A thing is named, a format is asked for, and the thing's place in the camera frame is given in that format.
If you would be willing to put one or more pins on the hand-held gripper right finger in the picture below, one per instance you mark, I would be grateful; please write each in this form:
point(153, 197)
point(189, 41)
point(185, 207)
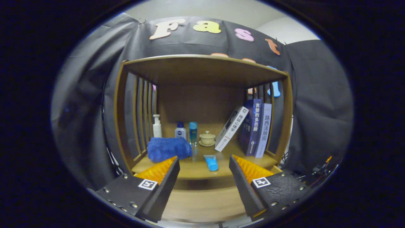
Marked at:
point(245, 190)

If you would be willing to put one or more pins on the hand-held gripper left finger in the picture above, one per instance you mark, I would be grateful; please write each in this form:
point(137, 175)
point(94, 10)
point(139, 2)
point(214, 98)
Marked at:
point(164, 190)

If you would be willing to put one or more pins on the blue squeeze tube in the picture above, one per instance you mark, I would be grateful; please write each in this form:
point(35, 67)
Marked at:
point(211, 163)

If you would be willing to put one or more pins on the wooden cabinet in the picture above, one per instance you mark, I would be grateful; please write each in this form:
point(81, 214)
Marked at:
point(196, 104)

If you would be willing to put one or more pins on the wooden countertop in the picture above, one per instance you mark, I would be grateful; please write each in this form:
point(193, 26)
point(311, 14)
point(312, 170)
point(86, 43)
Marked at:
point(196, 167)

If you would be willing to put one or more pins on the blue rolled towel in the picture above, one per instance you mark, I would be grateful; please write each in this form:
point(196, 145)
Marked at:
point(166, 148)

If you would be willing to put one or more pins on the white bottle with blue cap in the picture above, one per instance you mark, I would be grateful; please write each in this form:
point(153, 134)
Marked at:
point(180, 133)

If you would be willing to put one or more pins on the white pump bottle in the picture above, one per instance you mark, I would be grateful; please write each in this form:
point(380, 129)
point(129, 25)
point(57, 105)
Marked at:
point(157, 129)

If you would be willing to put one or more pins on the white book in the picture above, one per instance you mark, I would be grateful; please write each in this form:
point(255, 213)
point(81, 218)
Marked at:
point(231, 129)

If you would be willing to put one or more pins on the light purple book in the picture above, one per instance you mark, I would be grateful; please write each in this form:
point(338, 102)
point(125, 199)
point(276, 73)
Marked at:
point(263, 129)

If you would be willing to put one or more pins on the dark blue book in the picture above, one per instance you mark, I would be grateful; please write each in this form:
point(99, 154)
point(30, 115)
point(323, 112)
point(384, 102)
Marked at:
point(251, 126)

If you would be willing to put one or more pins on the clear blue bottle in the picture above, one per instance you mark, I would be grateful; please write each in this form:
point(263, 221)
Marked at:
point(193, 133)

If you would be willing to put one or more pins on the beige lidded teacup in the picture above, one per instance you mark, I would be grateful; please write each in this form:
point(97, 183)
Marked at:
point(207, 138)

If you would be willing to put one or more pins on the black and orange device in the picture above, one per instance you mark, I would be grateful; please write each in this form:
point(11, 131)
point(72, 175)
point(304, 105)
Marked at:
point(328, 159)

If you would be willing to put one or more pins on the black backdrop cloth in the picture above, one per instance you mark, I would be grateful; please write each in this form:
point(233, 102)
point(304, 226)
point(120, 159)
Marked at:
point(85, 110)

